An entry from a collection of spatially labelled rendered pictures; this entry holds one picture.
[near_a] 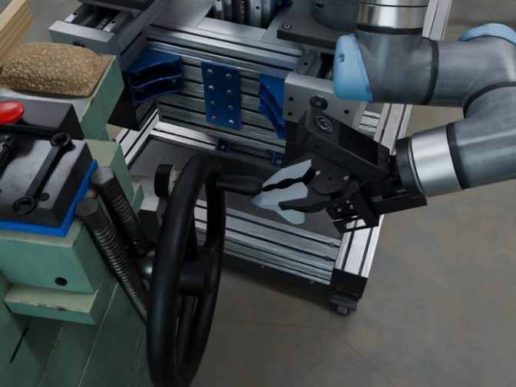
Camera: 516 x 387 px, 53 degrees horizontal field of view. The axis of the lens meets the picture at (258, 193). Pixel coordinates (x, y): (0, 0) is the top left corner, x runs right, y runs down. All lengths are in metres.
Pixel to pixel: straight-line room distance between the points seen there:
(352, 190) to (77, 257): 0.30
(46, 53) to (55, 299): 0.35
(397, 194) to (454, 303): 1.02
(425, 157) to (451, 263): 1.14
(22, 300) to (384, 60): 0.46
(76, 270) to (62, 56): 0.34
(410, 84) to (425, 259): 1.12
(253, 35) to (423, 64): 0.59
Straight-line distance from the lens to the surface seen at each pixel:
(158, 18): 1.22
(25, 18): 0.90
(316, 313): 1.52
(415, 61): 0.61
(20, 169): 0.52
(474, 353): 1.58
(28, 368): 0.69
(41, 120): 0.55
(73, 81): 0.75
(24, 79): 0.78
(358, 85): 0.60
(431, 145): 0.58
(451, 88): 0.62
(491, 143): 0.57
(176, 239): 0.50
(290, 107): 0.97
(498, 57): 0.64
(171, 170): 0.90
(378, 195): 0.63
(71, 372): 0.81
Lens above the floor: 1.35
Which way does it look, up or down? 50 degrees down
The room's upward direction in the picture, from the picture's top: straight up
